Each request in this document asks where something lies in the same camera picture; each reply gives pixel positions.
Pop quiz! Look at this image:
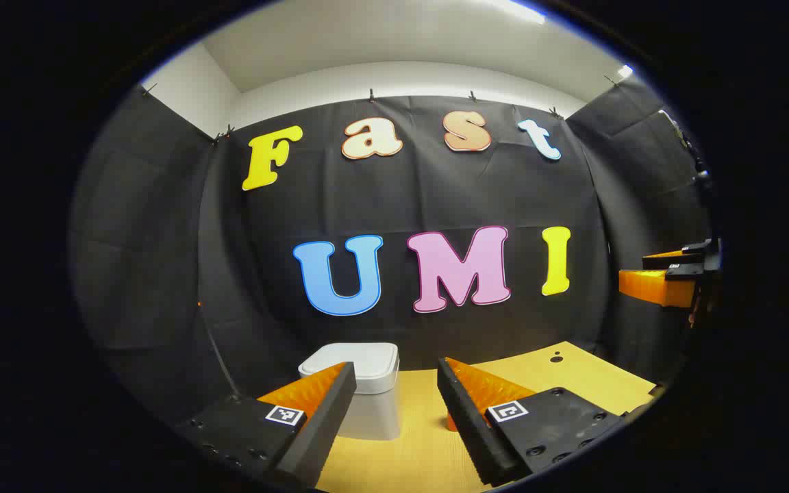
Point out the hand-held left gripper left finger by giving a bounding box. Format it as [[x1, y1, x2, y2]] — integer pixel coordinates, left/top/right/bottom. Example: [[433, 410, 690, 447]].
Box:
[[174, 362, 358, 490]]

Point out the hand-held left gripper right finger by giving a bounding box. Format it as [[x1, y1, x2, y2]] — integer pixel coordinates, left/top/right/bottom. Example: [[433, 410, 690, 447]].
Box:
[[437, 356, 625, 488]]

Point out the white desktop garbage bin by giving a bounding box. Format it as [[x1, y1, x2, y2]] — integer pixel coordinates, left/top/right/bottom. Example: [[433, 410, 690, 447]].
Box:
[[298, 342, 401, 441]]

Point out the wooden desktop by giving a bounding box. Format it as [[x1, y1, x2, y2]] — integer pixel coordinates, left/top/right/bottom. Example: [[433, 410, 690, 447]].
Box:
[[316, 341, 659, 493]]

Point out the black backdrop cloth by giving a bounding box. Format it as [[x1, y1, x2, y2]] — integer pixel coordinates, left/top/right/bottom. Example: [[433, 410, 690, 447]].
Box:
[[69, 75, 717, 439]]

